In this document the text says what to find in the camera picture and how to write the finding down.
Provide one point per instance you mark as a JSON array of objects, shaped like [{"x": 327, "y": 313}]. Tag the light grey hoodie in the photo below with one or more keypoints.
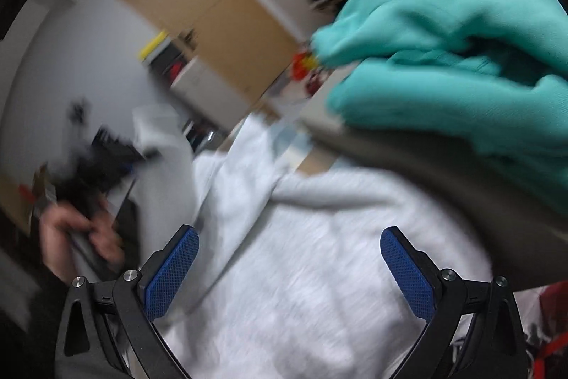
[{"x": 288, "y": 272}]

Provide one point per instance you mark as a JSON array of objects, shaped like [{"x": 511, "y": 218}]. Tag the yellow lidded box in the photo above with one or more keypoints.
[{"x": 153, "y": 44}]

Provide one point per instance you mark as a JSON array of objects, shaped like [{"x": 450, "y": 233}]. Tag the wooden door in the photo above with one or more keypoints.
[{"x": 213, "y": 15}]

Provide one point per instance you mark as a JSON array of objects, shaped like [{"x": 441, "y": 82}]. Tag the red and yellow ornament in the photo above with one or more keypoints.
[{"x": 306, "y": 66}]

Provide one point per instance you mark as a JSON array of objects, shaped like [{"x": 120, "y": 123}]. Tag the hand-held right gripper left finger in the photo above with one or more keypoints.
[{"x": 173, "y": 272}]

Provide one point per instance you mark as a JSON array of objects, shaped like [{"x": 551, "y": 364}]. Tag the red bag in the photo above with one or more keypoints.
[{"x": 550, "y": 330}]

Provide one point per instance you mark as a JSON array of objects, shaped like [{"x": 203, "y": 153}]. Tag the black box with red mark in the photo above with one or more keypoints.
[{"x": 175, "y": 68}]

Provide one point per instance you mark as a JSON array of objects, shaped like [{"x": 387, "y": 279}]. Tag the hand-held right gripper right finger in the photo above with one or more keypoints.
[{"x": 406, "y": 272}]

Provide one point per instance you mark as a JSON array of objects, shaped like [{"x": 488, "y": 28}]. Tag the teal sweatshirt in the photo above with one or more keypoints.
[{"x": 443, "y": 28}]

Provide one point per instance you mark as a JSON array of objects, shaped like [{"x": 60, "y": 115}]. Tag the checked tablecloth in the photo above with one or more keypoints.
[{"x": 306, "y": 148}]

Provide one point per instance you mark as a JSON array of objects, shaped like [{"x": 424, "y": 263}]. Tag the white cabinet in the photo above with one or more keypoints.
[{"x": 199, "y": 81}]

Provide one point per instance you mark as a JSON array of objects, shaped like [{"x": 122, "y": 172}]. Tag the person's left hand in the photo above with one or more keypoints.
[{"x": 62, "y": 237}]

